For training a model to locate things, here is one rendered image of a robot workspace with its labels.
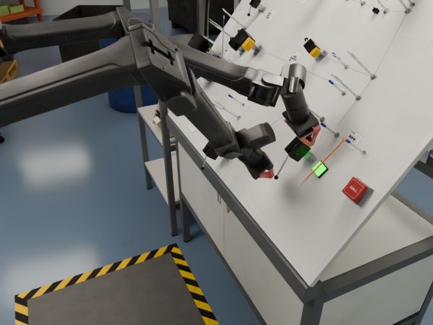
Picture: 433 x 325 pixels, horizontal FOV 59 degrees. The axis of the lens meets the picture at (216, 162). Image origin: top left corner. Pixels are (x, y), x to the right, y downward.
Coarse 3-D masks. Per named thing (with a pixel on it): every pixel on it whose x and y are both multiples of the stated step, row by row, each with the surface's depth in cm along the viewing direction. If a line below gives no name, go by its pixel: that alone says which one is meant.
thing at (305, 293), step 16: (176, 128) 183; (192, 144) 169; (208, 176) 156; (224, 192) 143; (240, 208) 133; (256, 224) 126; (256, 240) 127; (272, 256) 119; (288, 272) 111; (304, 288) 105; (320, 288) 108
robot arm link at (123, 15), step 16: (96, 16) 106; (112, 16) 106; (128, 16) 106; (0, 32) 96; (16, 32) 98; (32, 32) 99; (48, 32) 100; (64, 32) 102; (80, 32) 103; (96, 32) 105; (112, 32) 107; (128, 32) 102; (16, 48) 100; (32, 48) 102; (0, 64) 102
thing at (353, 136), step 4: (352, 132) 111; (356, 132) 110; (348, 136) 112; (352, 136) 111; (356, 136) 110; (360, 136) 109; (344, 140) 112; (352, 140) 110; (356, 140) 109; (360, 140) 108; (344, 144) 112; (348, 144) 111; (356, 144) 109; (352, 148) 109
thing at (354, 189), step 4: (352, 180) 102; (356, 180) 101; (348, 184) 102; (352, 184) 102; (356, 184) 101; (360, 184) 100; (364, 184) 99; (344, 188) 103; (348, 188) 102; (352, 188) 101; (356, 188) 100; (360, 188) 100; (364, 188) 99; (344, 192) 103; (348, 192) 102; (352, 192) 101; (356, 192) 100; (360, 192) 99; (364, 192) 100; (348, 196) 101; (352, 196) 100; (356, 196) 100; (360, 196) 100; (352, 200) 100; (356, 200) 100
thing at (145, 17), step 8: (136, 16) 381; (144, 16) 380; (104, 40) 361; (112, 40) 357; (120, 88) 382; (128, 88) 381; (144, 88) 385; (112, 96) 393; (120, 96) 387; (128, 96) 385; (144, 96) 389; (152, 96) 395; (112, 104) 400; (120, 104) 392; (128, 104) 390; (144, 104) 394; (152, 104) 399; (128, 112) 396; (136, 112) 396
